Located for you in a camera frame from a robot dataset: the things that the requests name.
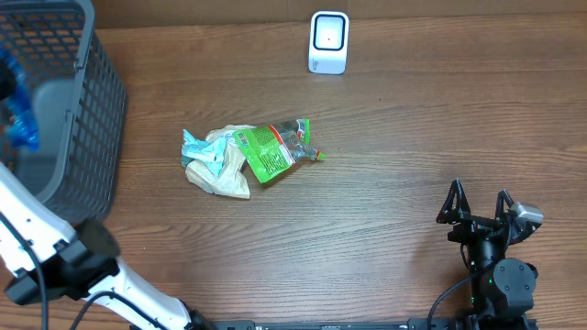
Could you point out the teal wrapper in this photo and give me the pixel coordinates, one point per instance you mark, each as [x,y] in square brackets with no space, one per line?
[212,154]

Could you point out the blue Oreo cookie pack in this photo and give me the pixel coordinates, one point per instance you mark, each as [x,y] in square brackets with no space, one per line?
[24,132]

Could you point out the beige snack bag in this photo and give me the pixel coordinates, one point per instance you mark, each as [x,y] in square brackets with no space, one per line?
[231,182]

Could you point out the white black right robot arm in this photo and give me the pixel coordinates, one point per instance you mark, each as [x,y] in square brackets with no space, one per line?
[501,288]

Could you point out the green snack bag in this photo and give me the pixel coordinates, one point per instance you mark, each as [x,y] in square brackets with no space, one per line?
[270,150]

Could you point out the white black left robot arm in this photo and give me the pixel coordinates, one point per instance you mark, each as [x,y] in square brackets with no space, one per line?
[50,258]

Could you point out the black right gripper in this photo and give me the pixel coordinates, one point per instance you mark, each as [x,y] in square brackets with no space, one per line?
[470,225]

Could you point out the grey plastic mesh basket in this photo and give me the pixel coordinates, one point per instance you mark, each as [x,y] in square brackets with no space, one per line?
[78,100]

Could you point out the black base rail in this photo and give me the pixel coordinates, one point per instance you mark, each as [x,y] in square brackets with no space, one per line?
[411,324]

